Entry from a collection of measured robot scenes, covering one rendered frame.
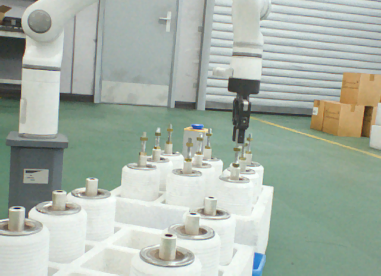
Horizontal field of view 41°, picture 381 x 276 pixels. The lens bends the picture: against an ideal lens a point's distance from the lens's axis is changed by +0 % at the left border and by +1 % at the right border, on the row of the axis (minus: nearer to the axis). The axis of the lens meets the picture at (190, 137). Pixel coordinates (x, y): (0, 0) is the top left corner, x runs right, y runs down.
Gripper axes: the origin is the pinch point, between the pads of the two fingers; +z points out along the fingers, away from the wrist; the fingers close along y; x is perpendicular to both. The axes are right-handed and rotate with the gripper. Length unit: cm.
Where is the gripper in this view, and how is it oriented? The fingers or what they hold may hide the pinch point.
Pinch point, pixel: (238, 138)
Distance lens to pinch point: 122.6
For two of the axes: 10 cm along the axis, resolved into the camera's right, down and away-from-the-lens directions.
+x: -10.0, -0.8, -0.4
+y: -0.3, -1.4, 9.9
